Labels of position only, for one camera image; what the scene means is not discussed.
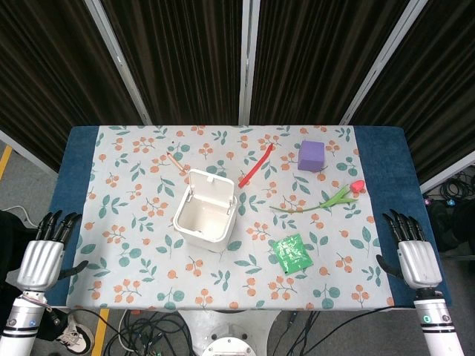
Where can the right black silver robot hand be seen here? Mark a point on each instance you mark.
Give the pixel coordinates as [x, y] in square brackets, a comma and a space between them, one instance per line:
[419, 263]

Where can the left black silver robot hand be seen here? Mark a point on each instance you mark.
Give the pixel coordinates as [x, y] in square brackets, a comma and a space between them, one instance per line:
[39, 263]

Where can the white trash bin lid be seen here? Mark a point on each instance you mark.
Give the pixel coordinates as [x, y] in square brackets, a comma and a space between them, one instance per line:
[211, 187]

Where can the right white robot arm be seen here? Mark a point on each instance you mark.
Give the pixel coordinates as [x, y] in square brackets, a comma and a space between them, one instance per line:
[438, 322]

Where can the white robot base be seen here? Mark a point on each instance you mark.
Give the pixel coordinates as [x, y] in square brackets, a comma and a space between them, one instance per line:
[226, 333]

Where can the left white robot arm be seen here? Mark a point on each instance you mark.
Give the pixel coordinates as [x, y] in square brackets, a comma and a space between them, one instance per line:
[22, 322]

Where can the white plastic bin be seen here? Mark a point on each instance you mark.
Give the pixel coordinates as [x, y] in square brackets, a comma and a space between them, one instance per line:
[204, 226]

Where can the white black sneaker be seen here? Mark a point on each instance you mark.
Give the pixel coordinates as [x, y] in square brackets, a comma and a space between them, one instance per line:
[76, 335]

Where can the pink tulip with green stem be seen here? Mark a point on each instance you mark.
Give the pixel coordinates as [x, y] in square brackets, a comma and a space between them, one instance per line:
[334, 200]

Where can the green sachet packet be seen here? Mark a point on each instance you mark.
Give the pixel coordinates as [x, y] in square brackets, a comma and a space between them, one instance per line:
[291, 254]

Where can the purple foam cube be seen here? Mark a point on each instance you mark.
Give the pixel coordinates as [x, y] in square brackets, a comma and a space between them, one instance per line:
[311, 155]

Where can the small wooden stick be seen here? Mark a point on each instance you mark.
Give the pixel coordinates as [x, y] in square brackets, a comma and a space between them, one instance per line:
[176, 162]

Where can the red plastic strip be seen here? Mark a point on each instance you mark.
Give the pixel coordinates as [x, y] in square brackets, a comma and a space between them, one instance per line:
[256, 167]

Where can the dark ribbed partition panel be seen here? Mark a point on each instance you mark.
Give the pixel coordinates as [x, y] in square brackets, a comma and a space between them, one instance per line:
[185, 55]

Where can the aluminium partition rail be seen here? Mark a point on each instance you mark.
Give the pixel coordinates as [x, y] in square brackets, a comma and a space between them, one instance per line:
[449, 170]
[26, 152]

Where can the aluminium partition post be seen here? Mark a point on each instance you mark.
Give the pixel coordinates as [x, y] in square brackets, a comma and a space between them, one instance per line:
[248, 63]
[118, 63]
[378, 63]

